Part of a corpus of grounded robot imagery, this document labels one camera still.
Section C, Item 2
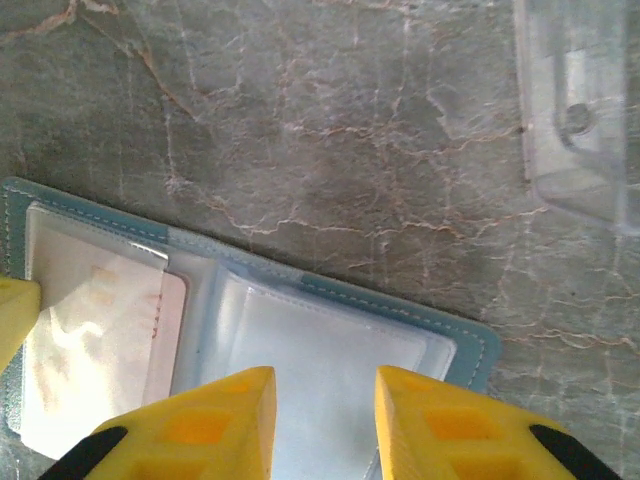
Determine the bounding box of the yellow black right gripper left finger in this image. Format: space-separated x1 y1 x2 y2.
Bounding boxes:
37 365 278 480

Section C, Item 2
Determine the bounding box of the clear acrylic card stand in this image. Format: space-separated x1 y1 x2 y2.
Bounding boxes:
513 0 640 235

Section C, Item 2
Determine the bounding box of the white credit card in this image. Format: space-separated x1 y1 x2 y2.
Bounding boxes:
22 252 189 459

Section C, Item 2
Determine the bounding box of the blue card holder wallet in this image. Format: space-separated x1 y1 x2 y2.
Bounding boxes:
0 175 503 480

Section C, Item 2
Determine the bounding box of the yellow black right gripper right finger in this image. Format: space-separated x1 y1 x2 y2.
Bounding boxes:
374 364 622 480

